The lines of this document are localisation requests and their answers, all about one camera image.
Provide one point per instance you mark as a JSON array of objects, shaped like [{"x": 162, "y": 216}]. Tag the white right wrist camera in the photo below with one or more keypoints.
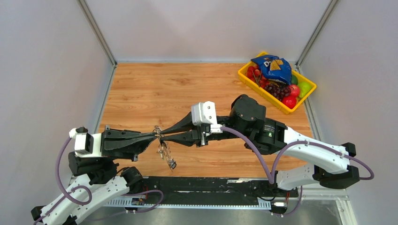
[{"x": 204, "y": 116}]

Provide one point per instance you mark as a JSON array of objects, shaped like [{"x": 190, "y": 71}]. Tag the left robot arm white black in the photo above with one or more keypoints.
[{"x": 98, "y": 178}]

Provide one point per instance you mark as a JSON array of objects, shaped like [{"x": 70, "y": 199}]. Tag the red peach fruit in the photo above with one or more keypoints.
[{"x": 295, "y": 90}]

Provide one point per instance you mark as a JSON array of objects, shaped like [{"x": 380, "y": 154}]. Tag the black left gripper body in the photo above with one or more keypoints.
[{"x": 101, "y": 146}]

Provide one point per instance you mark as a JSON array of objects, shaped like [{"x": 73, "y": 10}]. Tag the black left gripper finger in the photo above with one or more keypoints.
[
  {"x": 128, "y": 137},
  {"x": 131, "y": 151}
]

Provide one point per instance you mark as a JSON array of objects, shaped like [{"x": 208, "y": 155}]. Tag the red cherries bunch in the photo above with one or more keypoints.
[{"x": 255, "y": 75}]

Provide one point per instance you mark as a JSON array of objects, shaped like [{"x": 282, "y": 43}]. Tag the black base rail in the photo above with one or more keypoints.
[{"x": 207, "y": 193}]

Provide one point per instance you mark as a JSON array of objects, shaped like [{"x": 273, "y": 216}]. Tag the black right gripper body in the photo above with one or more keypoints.
[{"x": 205, "y": 135}]

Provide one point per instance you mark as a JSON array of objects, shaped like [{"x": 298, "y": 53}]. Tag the yellow plastic bin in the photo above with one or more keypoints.
[{"x": 295, "y": 79}]

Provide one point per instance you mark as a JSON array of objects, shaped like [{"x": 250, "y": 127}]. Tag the blue chips bag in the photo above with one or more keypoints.
[{"x": 274, "y": 68}]

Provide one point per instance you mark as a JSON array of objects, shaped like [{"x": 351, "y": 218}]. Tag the red apple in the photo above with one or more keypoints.
[{"x": 290, "y": 101}]

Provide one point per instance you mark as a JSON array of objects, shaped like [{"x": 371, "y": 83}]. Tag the metal key organizer ring plate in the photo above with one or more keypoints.
[{"x": 163, "y": 149}]

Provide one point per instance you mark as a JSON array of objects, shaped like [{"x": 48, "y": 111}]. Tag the purple grape bunch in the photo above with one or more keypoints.
[{"x": 278, "y": 91}]

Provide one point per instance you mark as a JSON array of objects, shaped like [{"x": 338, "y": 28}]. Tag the green apple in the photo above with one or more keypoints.
[{"x": 304, "y": 87}]

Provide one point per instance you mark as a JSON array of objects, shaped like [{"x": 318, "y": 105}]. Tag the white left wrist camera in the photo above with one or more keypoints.
[{"x": 86, "y": 145}]

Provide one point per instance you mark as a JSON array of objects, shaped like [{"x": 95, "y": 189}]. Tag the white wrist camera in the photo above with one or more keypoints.
[
  {"x": 204, "y": 116},
  {"x": 86, "y": 145}
]

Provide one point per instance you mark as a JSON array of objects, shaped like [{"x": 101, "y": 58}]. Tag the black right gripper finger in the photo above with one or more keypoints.
[
  {"x": 184, "y": 125},
  {"x": 188, "y": 138}
]

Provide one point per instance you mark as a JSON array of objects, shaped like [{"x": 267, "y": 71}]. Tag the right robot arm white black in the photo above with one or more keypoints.
[{"x": 288, "y": 158}]

